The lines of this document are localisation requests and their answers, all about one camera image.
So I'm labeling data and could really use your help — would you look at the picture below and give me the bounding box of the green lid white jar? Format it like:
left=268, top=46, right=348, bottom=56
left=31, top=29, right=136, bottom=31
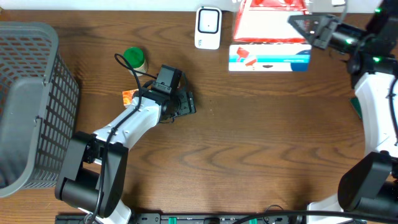
left=123, top=47, right=148, bottom=77

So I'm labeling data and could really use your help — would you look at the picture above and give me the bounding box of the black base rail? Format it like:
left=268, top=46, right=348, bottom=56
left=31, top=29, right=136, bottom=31
left=55, top=212, right=368, bottom=224

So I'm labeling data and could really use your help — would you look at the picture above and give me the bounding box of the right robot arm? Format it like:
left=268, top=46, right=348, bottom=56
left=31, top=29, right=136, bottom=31
left=288, top=0, right=397, bottom=223

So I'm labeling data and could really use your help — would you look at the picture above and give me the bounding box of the green grip gloves package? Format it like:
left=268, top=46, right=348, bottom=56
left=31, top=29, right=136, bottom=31
left=349, top=97, right=363, bottom=119

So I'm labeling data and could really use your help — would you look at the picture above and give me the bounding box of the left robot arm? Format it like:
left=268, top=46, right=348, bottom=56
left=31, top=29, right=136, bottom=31
left=55, top=89, right=196, bottom=223

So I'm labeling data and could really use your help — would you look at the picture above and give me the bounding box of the white barcode scanner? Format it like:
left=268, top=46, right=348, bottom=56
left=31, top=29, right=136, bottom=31
left=194, top=6, right=222, bottom=50

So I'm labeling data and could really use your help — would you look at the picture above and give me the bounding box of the grey plastic mesh basket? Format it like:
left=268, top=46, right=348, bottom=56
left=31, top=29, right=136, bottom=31
left=1, top=22, right=80, bottom=198

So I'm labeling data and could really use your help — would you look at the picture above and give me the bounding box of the red dustpan brush package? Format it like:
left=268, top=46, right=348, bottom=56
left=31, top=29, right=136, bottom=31
left=228, top=0, right=312, bottom=72

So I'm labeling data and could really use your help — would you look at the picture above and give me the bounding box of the orange snack box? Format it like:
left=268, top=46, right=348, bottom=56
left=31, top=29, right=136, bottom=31
left=122, top=89, right=139, bottom=108

